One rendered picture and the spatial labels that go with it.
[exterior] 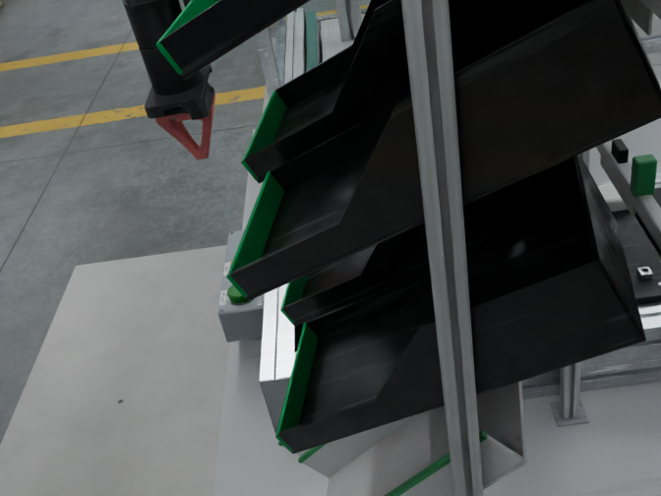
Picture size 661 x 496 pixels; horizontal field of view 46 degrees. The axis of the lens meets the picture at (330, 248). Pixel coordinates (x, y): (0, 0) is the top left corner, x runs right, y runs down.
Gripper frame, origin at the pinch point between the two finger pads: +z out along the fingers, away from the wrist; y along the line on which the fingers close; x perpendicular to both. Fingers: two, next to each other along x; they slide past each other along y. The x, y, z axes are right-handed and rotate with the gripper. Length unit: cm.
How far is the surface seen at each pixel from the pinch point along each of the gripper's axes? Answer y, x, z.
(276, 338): -3.6, -2.9, 28.5
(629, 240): 5, -54, 28
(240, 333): 2.5, 3.6, 32.0
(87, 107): 308, 135, 123
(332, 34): 116, -13, 34
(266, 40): 86, 1, 21
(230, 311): 2.7, 4.0, 27.8
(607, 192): 15, -54, 26
